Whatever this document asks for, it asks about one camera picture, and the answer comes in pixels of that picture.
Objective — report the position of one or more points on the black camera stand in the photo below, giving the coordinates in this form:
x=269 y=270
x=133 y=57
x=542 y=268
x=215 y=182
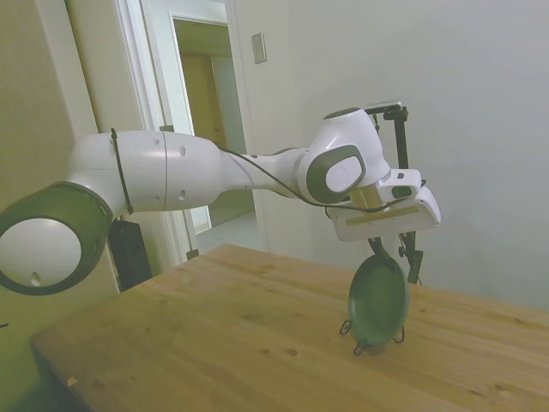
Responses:
x=403 y=141

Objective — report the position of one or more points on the dark green round plate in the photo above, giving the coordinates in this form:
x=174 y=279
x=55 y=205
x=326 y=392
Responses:
x=379 y=300

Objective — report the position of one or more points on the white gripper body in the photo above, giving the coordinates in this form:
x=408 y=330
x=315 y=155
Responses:
x=386 y=223

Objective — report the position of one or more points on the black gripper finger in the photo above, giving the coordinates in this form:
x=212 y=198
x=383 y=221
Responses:
x=384 y=253
x=374 y=248

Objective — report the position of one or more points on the grey camera on stand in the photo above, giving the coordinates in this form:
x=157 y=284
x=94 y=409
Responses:
x=386 y=105

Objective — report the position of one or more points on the white door frame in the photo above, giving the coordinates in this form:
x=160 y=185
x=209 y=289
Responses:
x=150 y=86

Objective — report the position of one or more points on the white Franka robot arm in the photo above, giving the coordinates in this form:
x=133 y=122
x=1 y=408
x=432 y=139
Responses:
x=171 y=171

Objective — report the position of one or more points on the black box behind arm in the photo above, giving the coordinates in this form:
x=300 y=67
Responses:
x=130 y=255

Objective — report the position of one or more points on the grey wall switch plate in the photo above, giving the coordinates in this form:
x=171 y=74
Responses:
x=258 y=48

